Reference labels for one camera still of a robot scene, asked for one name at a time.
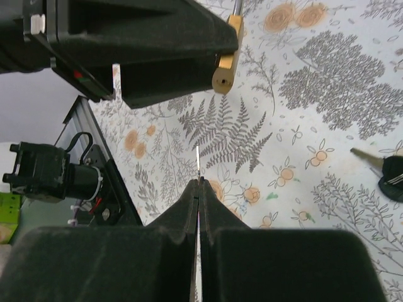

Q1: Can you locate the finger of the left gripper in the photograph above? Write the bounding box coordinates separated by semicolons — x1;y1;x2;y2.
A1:
65;1;238;67
120;55;217;109

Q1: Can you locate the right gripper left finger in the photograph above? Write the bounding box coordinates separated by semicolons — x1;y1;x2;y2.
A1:
1;180;199;301

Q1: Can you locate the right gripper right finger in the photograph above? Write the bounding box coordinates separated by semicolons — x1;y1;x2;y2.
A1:
199;180;386;301

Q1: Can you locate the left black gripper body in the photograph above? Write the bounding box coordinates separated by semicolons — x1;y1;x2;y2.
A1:
1;1;116;102

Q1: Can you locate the brass padlock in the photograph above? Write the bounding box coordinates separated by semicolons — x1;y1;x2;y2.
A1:
212;0;244;95

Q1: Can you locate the black-headed key bunch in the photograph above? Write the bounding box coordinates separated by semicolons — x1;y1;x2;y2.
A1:
350;148;402;203

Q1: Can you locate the floral table mat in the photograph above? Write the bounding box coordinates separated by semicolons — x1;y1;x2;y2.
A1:
91;1;402;301

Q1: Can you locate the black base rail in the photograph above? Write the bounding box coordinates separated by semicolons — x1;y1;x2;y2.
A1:
57;96;143;226

